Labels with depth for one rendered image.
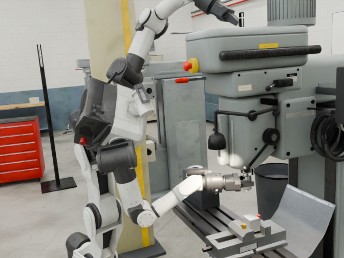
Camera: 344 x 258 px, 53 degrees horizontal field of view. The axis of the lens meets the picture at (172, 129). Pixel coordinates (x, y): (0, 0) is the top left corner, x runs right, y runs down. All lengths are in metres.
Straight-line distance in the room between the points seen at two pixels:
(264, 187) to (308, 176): 1.71
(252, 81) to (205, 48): 0.22
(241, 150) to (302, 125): 0.29
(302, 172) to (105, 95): 1.04
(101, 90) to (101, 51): 1.54
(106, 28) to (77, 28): 7.36
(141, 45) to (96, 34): 1.39
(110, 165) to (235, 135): 0.52
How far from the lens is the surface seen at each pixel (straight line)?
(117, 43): 3.06
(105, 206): 1.86
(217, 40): 1.30
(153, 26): 1.70
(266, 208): 3.62
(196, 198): 2.06
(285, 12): 1.56
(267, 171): 3.88
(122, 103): 1.51
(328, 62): 1.65
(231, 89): 1.35
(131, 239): 3.46
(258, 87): 1.40
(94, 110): 1.42
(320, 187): 1.80
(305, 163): 1.84
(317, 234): 1.79
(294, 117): 1.53
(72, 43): 10.34
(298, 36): 1.50
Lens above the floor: 1.79
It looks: 12 degrees down
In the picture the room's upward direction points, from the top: 4 degrees counter-clockwise
